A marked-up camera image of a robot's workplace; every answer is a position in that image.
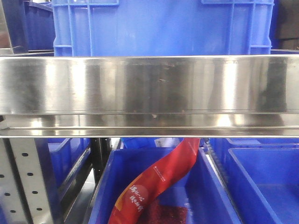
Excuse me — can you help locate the blue bin lower left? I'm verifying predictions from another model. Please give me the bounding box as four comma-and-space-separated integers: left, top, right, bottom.
48, 137, 91, 189

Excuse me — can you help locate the blue bin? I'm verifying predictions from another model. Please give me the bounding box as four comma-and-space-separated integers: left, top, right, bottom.
48, 137, 91, 189
209, 138, 299, 224
88, 147, 241, 224

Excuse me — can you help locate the blue bin lower middle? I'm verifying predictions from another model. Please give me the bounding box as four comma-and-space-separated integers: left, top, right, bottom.
88, 147, 241, 224

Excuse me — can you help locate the blue bin lower right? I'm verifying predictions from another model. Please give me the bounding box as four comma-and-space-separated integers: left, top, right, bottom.
209, 138, 299, 224

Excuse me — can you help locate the red snack bag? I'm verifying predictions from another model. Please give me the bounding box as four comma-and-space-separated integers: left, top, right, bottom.
108, 138, 200, 224

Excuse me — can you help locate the stainless steel shelf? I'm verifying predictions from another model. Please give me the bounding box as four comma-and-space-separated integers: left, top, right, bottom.
0, 55, 299, 138

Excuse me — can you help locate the large blue crate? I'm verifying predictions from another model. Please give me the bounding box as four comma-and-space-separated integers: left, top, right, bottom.
52, 0, 274, 56

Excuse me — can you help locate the perforated metal upright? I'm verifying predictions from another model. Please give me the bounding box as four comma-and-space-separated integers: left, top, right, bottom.
0, 138, 59, 224

